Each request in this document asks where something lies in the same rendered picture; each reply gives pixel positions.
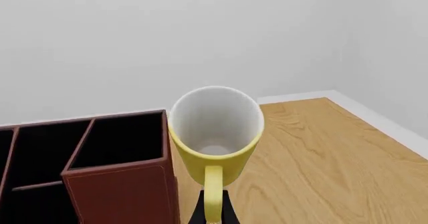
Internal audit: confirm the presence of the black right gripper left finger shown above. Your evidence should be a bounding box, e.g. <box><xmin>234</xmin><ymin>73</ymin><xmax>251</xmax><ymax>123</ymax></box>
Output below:
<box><xmin>188</xmin><ymin>189</ymin><xmax>206</xmax><ymax>224</ymax></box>

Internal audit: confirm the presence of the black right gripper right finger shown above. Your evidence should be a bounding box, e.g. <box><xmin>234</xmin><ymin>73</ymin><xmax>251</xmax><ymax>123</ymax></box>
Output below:
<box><xmin>221</xmin><ymin>190</ymin><xmax>241</xmax><ymax>224</ymax></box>

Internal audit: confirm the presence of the yellow and white mug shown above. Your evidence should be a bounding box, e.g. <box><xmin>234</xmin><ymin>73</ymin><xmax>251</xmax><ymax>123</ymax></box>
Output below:
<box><xmin>168</xmin><ymin>85</ymin><xmax>265</xmax><ymax>224</ymax></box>

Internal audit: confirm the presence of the red-brown desk caddy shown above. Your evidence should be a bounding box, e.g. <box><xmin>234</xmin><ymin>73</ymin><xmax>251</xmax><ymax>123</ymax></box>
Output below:
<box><xmin>0</xmin><ymin>109</ymin><xmax>182</xmax><ymax>224</ymax></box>

